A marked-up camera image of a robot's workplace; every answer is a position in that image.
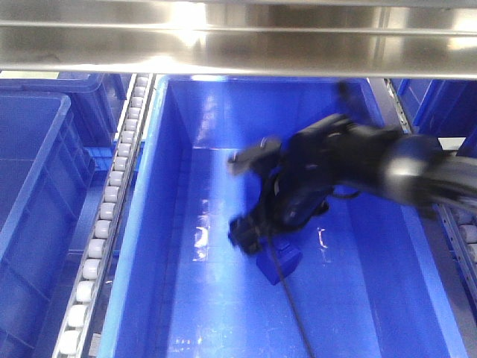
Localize right white roller track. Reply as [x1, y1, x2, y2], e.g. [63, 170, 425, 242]
[385, 78, 476, 310]

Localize blue plastic block part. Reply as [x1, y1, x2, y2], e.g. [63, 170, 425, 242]
[256, 239, 303, 286]

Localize large blue plastic bin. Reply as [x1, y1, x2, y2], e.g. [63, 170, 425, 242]
[98, 76, 476, 357]

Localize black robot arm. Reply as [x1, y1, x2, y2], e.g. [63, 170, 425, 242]
[227, 114, 476, 255]

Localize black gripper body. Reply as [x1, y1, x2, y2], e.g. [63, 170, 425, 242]
[227, 113, 401, 254]

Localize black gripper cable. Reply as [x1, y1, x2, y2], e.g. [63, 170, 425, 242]
[260, 175, 318, 358]

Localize steel shelf beam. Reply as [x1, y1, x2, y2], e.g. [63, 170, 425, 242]
[1, 1, 476, 79]

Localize white roller track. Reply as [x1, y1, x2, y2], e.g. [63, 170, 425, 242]
[385, 78, 476, 310]
[51, 73, 157, 357]

